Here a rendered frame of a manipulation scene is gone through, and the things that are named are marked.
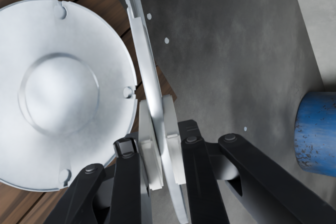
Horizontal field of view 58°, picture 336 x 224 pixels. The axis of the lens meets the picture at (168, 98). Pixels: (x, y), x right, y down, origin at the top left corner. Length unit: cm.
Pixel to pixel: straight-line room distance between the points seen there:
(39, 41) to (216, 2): 106
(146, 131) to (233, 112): 135
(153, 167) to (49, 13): 37
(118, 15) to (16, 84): 22
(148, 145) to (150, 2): 99
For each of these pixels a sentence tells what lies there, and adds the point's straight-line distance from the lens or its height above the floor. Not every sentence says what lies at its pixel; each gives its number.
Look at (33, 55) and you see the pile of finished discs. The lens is 48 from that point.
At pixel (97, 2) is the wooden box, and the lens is 56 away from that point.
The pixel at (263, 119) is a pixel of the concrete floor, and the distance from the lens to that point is 179.
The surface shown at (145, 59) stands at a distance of 18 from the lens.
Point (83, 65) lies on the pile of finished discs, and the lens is 51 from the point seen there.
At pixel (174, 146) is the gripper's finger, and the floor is 70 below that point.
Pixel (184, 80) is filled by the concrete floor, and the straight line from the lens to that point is 122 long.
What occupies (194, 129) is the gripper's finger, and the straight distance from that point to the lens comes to 18.
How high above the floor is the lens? 80
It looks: 44 degrees down
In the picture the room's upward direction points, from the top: 92 degrees clockwise
